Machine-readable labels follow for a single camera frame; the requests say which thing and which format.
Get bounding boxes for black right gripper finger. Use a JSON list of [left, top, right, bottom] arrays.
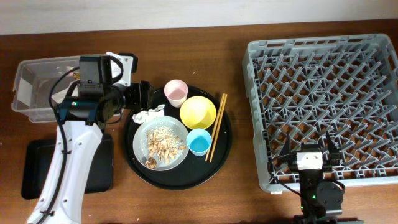
[[280, 135, 291, 155], [326, 131, 340, 154]]

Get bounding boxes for white tissue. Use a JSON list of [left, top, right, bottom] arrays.
[[132, 104, 165, 124]]

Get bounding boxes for pink plastic cup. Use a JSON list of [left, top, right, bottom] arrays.
[[164, 79, 188, 108]]

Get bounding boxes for blue plastic cup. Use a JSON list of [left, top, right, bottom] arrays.
[[186, 129, 212, 157]]

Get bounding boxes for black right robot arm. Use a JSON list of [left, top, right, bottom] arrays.
[[279, 133, 363, 224]]

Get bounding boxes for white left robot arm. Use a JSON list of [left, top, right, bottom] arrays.
[[27, 70, 154, 223]]

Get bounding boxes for grey plastic dishwasher rack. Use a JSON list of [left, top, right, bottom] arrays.
[[242, 34, 397, 194]]

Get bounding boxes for peanut shells and rice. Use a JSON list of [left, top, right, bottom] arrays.
[[145, 126, 187, 169]]

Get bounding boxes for yellow plastic bowl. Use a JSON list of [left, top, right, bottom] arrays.
[[180, 96, 217, 129]]

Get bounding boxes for round black tray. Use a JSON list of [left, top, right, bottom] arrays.
[[123, 85, 233, 190]]

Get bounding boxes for right wooden chopstick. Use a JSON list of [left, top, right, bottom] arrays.
[[208, 94, 228, 162]]

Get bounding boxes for wooden chopstick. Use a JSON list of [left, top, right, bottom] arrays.
[[208, 94, 228, 162], [205, 93, 226, 162]]

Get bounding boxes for left wooden chopstick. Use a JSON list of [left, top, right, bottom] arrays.
[[205, 93, 226, 162]]

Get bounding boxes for clear plastic bin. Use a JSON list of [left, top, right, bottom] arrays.
[[11, 56, 80, 123]]

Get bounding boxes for black rectangular bin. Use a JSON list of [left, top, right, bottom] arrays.
[[21, 134, 114, 200]]

